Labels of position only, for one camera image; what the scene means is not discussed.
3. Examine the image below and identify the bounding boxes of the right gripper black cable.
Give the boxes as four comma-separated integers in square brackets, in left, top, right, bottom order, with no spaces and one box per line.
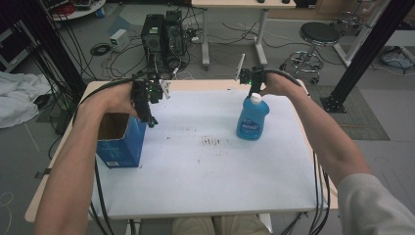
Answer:
[263,68,332,235]

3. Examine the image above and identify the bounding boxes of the round white table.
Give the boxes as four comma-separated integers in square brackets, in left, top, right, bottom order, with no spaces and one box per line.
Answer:
[43,0,108,23]

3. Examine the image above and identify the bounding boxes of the small white box device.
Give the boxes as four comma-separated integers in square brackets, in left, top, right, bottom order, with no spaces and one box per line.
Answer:
[109,28,132,54]

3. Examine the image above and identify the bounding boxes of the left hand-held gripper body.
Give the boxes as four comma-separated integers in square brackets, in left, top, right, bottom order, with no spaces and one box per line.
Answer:
[130,72,171,110]

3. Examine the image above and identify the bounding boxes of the person's right hand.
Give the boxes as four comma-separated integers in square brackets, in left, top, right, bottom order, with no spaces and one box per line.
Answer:
[259,71,309,100]

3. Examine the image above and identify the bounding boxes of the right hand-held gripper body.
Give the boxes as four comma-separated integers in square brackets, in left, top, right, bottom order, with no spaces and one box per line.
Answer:
[234,53,268,93]

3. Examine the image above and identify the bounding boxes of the blue cardboard box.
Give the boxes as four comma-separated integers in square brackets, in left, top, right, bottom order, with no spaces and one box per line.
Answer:
[95,112,148,169]

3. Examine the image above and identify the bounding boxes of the grey floor mat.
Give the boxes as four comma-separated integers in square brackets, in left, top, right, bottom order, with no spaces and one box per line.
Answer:
[306,84,392,142]

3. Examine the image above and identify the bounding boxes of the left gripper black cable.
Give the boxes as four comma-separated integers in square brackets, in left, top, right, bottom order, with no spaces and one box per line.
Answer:
[71,77,138,235]

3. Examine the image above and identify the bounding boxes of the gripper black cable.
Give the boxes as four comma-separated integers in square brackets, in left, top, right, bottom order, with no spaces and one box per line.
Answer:
[71,77,138,235]
[263,68,332,235]

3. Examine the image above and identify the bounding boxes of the black round stool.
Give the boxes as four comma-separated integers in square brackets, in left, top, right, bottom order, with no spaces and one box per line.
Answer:
[279,22,343,85]

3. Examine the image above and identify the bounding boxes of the light wooden table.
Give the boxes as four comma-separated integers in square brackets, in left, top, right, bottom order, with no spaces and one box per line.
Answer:
[24,78,340,225]

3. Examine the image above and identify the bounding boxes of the white-legged desk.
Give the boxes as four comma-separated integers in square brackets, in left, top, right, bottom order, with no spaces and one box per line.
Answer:
[190,0,298,71]

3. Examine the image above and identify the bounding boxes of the white crumpled cloth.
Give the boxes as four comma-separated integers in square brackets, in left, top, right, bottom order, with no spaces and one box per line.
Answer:
[0,70,52,129]

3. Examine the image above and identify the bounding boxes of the blue liquid bottle white cap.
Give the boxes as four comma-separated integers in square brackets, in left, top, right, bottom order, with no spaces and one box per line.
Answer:
[235,92,271,142]

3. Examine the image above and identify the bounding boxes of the person's left hand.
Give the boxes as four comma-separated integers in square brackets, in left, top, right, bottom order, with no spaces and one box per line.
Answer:
[78,81,141,119]

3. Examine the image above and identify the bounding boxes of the person's legs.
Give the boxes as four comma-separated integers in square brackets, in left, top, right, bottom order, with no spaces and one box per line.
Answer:
[171,214,262,235]

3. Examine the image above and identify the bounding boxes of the coiled black cable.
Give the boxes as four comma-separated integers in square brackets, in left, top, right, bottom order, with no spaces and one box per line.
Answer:
[89,42,113,57]

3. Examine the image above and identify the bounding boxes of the chrome stool base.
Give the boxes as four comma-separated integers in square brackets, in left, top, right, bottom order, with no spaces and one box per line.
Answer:
[332,10,364,31]

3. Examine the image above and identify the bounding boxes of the white table mat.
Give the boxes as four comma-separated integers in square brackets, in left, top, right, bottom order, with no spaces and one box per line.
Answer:
[91,89,328,220]

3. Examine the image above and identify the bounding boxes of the black metal stand post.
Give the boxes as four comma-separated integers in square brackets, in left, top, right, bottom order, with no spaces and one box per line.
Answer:
[23,0,88,99]
[319,0,415,115]

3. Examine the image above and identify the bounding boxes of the grey sleeve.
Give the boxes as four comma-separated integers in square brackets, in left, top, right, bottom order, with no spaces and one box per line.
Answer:
[337,172,415,235]

